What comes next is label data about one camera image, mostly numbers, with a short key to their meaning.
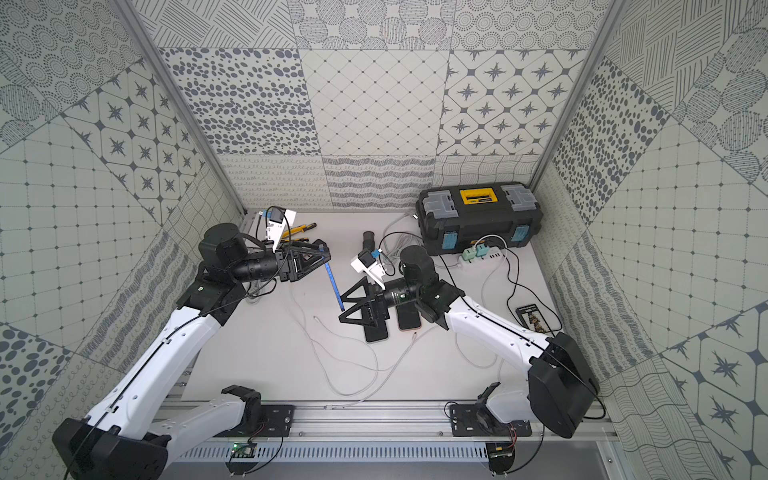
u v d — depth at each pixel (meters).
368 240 1.11
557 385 0.40
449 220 0.95
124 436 0.38
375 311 0.57
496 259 1.04
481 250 1.00
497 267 1.04
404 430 0.74
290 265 0.55
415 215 1.18
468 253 1.00
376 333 0.88
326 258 0.59
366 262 0.60
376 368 0.83
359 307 0.57
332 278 0.63
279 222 0.57
